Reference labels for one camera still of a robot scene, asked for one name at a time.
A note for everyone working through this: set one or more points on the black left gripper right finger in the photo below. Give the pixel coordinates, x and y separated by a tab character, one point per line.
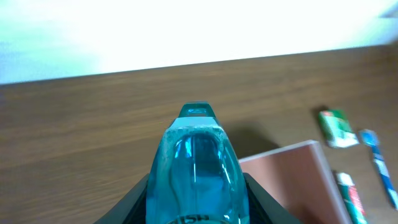
263	208

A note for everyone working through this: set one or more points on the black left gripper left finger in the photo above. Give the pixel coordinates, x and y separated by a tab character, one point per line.
131	209

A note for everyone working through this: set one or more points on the blue mouthwash bottle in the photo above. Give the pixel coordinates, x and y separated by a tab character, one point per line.
196	176

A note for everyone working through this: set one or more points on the green soap box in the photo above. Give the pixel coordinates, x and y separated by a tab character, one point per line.
336	129

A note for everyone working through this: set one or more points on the pink cardboard box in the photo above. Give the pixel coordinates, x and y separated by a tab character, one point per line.
299	178

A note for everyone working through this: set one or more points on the green red toothpaste tube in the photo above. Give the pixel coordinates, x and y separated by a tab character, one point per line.
351	198

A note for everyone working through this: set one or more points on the blue white toothbrush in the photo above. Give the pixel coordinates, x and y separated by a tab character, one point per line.
370	139

